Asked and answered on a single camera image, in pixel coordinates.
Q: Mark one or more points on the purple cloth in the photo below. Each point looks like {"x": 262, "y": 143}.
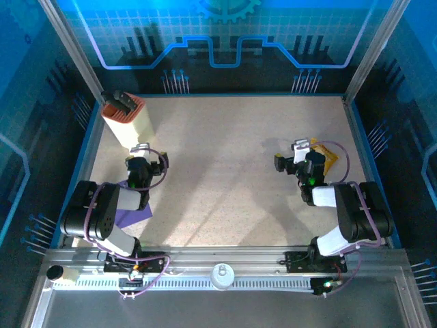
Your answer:
{"x": 136, "y": 217}

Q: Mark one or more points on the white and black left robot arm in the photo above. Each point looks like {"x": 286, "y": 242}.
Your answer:
{"x": 102, "y": 218}

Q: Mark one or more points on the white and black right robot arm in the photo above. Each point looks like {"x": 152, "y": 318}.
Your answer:
{"x": 362, "y": 212}

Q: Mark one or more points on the yellow snack bag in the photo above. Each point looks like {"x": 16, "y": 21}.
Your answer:
{"x": 330, "y": 158}

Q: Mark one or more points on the cream knife block orange top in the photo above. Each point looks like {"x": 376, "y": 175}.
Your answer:
{"x": 129, "y": 126}

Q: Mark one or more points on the small black controller board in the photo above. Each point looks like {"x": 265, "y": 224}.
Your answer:
{"x": 321, "y": 285}
{"x": 131, "y": 282}

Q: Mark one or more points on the cream plastic block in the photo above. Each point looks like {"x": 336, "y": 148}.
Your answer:
{"x": 70, "y": 275}

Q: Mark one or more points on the white round cap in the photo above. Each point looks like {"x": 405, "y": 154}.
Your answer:
{"x": 222, "y": 276}

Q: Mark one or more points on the black round knob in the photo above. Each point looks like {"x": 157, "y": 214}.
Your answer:
{"x": 55, "y": 272}

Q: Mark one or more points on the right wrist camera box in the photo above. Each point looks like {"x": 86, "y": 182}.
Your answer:
{"x": 300, "y": 152}

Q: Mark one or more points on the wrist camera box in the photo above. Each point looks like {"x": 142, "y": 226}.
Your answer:
{"x": 300, "y": 152}
{"x": 141, "y": 153}

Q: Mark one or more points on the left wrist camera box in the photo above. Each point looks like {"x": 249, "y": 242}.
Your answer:
{"x": 141, "y": 153}

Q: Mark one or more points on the blue table border frame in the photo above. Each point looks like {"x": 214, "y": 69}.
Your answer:
{"x": 364, "y": 136}

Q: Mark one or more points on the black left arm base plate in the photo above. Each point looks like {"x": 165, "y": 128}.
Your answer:
{"x": 157, "y": 263}

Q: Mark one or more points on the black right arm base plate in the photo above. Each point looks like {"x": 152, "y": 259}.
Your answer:
{"x": 295, "y": 261}

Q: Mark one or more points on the aluminium mounting rail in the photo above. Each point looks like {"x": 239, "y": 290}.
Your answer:
{"x": 222, "y": 254}

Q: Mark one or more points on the aluminium frame post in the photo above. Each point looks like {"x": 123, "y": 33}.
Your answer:
{"x": 373, "y": 51}
{"x": 73, "y": 51}

